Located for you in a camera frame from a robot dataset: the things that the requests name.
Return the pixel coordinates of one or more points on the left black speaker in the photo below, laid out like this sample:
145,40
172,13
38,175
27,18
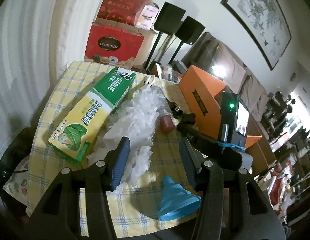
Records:
167,23

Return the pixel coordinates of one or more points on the large brown carton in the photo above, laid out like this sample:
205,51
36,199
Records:
261,152

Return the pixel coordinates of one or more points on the black star knob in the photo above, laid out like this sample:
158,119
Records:
188,119
175,109

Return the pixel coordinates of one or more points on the orange cardboard box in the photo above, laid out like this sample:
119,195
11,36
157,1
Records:
203,93

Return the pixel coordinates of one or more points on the red gift bag upper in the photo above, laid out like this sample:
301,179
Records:
123,11

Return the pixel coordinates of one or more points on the plastic storage bin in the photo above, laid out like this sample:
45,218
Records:
19,149

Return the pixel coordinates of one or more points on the bright portable lamp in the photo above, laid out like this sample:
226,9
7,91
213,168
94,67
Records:
219,71

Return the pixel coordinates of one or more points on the red collection gift bag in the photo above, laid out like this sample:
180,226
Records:
111,45

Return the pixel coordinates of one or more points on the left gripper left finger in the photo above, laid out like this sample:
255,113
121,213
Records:
57,215

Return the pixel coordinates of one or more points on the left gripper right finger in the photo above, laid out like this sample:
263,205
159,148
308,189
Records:
250,213

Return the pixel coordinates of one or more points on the blue collapsible funnel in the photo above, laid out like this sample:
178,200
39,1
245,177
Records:
176,202

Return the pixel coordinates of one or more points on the black speaker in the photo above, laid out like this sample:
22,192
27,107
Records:
167,23
188,32

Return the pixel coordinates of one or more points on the pink tissue pack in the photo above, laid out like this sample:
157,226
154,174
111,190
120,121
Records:
147,16

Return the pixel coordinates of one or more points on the framed ink painting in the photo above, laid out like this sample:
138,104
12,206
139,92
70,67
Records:
266,24

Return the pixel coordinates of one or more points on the clear bottle pink cap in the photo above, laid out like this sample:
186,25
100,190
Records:
166,123

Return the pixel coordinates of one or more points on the white fluffy duster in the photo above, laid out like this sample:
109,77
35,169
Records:
136,118

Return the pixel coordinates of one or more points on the brown sofa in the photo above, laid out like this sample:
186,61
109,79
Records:
209,51

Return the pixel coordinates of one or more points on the white curtain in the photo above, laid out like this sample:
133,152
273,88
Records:
39,39

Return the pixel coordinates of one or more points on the brown cardboard box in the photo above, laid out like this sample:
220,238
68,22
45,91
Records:
149,37

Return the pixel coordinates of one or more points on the right black speaker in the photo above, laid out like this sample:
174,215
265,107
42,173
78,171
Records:
188,32

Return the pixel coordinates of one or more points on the green yellow toothpaste box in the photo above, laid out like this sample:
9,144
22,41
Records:
76,133

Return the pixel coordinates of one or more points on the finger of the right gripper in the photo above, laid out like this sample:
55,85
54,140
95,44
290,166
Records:
194,136

